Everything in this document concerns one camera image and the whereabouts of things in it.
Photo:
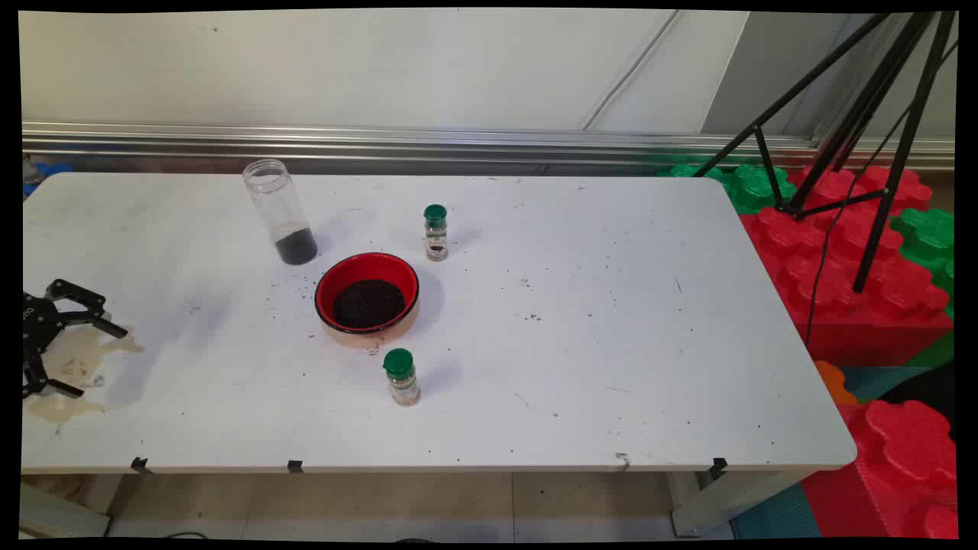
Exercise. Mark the blue foam piece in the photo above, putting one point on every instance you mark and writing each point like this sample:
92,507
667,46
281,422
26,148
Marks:
46,169

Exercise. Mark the large red foam block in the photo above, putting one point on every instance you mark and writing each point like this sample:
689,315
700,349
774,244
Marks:
840,321

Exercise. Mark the clear plastic jar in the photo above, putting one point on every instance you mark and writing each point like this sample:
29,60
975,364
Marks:
269,202

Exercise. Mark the black seed heap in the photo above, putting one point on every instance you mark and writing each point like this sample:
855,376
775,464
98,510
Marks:
368,303

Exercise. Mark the teal floor mat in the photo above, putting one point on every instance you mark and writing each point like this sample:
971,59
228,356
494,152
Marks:
779,516

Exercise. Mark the black tripod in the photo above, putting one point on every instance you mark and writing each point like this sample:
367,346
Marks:
871,99

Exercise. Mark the aluminium wall rail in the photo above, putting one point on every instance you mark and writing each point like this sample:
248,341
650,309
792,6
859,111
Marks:
458,141

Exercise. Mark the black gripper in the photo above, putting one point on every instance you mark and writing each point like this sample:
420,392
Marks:
34,321

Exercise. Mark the black seeds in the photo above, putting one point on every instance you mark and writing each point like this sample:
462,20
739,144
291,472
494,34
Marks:
296,246

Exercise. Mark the red bowl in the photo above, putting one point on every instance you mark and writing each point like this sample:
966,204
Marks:
336,275

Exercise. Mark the green foam block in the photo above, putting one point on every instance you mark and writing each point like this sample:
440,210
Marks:
928,233
752,187

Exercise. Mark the green-capped spice bottle pale contents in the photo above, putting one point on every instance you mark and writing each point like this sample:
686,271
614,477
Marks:
401,378

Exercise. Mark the orange foam piece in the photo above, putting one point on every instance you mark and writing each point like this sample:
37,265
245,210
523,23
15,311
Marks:
833,382

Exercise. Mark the white table leg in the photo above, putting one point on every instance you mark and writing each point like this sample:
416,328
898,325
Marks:
726,500
61,516

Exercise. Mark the green-capped spice bottle dark contents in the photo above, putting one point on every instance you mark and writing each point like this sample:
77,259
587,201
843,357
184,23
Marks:
436,237

